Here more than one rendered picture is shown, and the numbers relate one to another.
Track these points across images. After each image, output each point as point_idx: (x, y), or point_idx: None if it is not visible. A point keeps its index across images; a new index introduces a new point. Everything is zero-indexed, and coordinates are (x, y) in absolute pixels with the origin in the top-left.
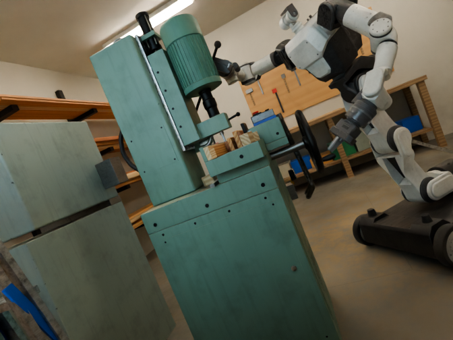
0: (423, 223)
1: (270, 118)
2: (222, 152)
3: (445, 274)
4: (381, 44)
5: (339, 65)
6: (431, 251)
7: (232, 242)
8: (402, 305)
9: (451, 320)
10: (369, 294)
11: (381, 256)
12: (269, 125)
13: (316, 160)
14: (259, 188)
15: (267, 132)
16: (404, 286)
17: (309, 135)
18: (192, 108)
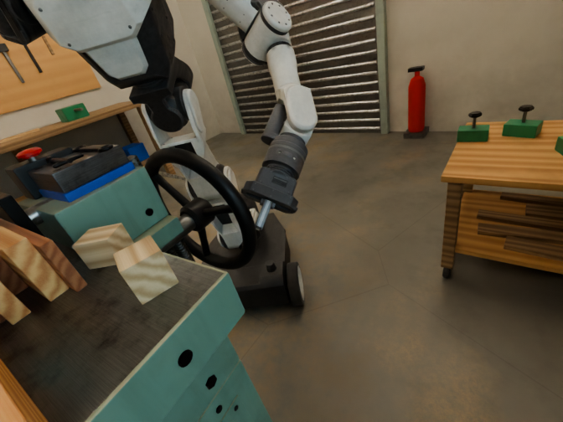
0: (271, 272)
1: (120, 172)
2: (7, 372)
3: (298, 314)
4: (282, 48)
5: (163, 64)
6: (284, 298)
7: None
8: (300, 376)
9: (348, 362)
10: (256, 387)
11: None
12: (123, 194)
13: (250, 254)
14: (202, 399)
15: (121, 214)
16: (279, 351)
17: (245, 208)
18: None
